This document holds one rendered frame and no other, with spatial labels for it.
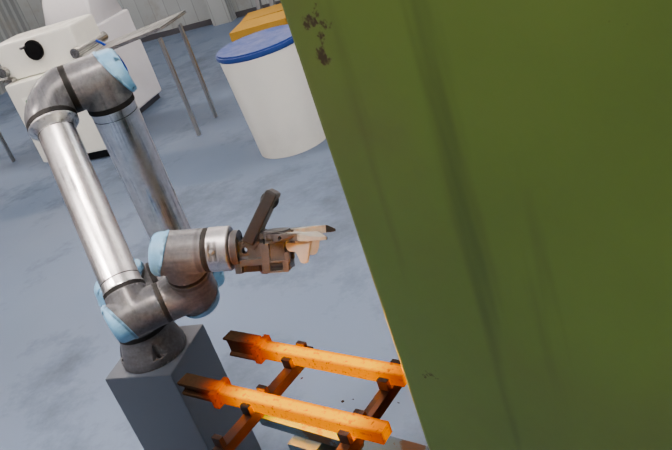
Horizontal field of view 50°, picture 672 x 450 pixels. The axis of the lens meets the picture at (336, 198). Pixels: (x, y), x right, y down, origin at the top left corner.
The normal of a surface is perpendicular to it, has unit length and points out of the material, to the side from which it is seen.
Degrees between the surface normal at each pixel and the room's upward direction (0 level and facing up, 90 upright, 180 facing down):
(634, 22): 90
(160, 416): 90
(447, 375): 90
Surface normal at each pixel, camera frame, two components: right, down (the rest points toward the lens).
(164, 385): -0.25, 0.49
